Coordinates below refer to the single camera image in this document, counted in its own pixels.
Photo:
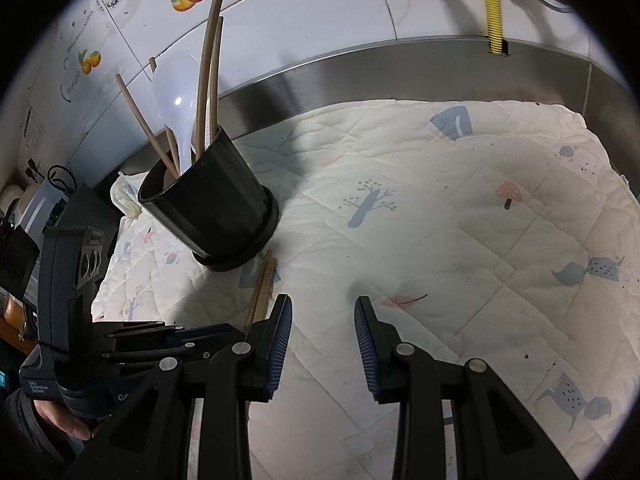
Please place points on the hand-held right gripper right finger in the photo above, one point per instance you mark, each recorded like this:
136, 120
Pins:
365, 345

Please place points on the wall socket with plug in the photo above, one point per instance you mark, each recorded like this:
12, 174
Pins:
33, 170

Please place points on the white plastic soup spoon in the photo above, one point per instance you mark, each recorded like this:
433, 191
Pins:
175, 95

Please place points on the black utensil holder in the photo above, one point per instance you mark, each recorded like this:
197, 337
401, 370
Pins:
215, 200

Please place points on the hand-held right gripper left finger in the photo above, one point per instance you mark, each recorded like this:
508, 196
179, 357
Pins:
280, 345

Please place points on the brown wooden chopstick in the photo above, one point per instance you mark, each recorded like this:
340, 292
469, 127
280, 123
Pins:
266, 256
262, 285

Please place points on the black countertop appliance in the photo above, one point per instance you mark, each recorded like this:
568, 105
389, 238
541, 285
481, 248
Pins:
85, 205

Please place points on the person's left hand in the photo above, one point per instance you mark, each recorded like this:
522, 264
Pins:
65, 420

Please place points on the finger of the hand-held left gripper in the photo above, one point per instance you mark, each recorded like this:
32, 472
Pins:
210, 332
140, 326

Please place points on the bunch of wooden chopsticks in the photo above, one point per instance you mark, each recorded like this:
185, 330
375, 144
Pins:
206, 60

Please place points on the printed quilted mat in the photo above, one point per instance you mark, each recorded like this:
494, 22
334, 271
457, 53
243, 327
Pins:
425, 260

